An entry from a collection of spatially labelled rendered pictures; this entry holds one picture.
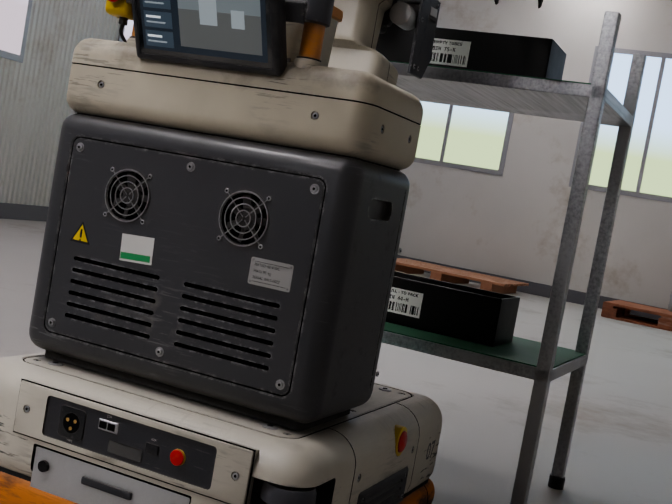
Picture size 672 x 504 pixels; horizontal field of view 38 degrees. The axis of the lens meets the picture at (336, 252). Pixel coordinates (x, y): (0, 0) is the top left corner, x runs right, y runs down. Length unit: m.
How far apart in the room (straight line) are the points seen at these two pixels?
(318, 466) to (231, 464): 0.12
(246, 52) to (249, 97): 0.07
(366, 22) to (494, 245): 7.96
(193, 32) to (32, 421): 0.63
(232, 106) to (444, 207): 8.46
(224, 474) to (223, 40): 0.62
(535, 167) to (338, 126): 8.32
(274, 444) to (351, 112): 0.48
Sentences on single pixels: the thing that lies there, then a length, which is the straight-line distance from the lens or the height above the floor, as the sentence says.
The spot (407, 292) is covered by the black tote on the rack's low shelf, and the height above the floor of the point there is 0.43.
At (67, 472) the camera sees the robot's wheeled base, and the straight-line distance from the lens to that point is 1.54.
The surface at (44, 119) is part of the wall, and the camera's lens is 7.97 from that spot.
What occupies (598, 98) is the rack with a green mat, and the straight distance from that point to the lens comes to 2.09.
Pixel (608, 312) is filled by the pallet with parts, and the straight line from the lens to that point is 8.53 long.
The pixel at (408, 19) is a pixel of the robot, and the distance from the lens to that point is 1.88.
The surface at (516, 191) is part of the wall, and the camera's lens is 9.69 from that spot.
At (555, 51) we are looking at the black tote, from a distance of 2.33.
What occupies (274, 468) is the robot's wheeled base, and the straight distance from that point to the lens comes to 1.35.
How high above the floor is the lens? 0.63
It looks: 3 degrees down
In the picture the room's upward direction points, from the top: 10 degrees clockwise
